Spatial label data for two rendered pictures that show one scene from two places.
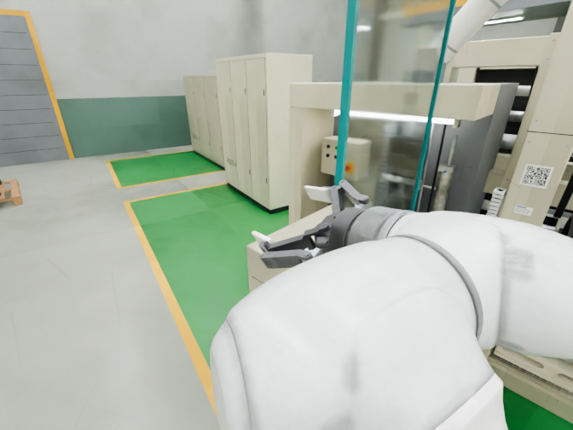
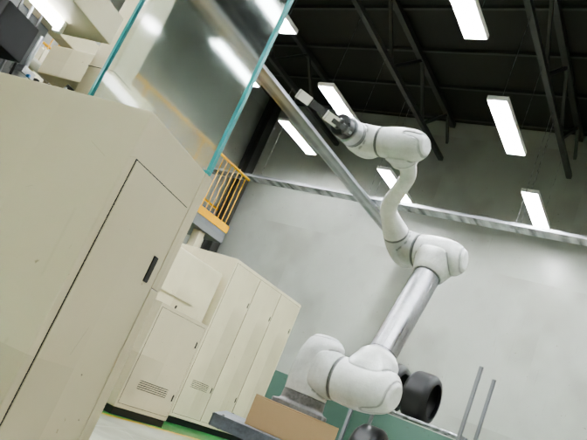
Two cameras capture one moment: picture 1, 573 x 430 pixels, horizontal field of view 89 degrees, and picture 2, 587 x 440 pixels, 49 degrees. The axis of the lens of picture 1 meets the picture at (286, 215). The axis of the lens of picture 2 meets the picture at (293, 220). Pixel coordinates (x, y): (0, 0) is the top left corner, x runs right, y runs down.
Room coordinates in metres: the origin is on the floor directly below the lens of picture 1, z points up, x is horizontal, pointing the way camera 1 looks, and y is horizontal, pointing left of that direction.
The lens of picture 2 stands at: (1.06, 1.71, 0.75)
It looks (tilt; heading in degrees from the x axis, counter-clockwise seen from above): 15 degrees up; 249
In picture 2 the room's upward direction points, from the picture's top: 23 degrees clockwise
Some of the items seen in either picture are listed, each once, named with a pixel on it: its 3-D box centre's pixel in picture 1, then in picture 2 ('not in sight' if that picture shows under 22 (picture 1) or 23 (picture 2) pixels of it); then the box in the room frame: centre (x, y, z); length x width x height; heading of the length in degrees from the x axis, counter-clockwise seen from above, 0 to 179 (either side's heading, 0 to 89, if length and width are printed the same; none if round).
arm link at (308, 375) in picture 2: not in sight; (319, 366); (-0.03, -0.35, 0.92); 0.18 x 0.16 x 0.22; 121
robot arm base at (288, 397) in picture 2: not in sight; (302, 403); (-0.04, -0.37, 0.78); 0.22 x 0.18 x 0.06; 54
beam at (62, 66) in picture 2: not in sight; (102, 100); (1.00, -1.41, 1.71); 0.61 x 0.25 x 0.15; 47
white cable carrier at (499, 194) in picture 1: (483, 243); not in sight; (1.07, -0.83, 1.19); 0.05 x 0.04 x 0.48; 137
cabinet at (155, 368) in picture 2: not in sight; (146, 359); (-0.81, -5.74, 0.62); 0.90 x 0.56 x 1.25; 34
